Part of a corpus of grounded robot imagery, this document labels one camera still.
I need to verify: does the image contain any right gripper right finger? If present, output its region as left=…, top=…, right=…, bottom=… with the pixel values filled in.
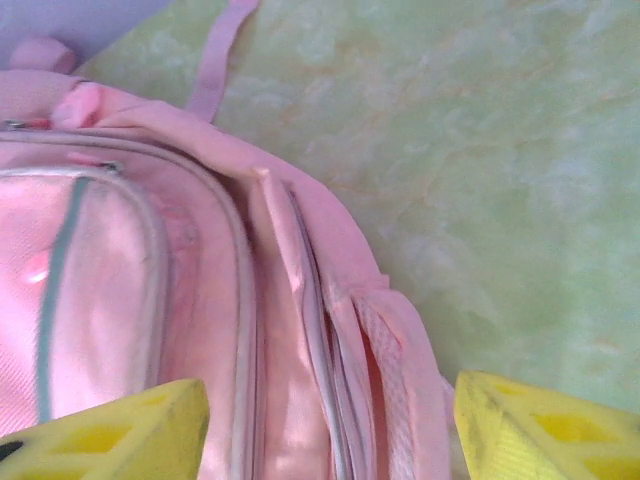
left=452, top=369, right=640, bottom=480

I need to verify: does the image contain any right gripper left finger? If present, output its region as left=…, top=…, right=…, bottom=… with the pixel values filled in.
left=0, top=378, right=210, bottom=480

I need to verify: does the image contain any pink school backpack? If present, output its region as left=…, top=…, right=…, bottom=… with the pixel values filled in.
left=0, top=0, right=456, bottom=480

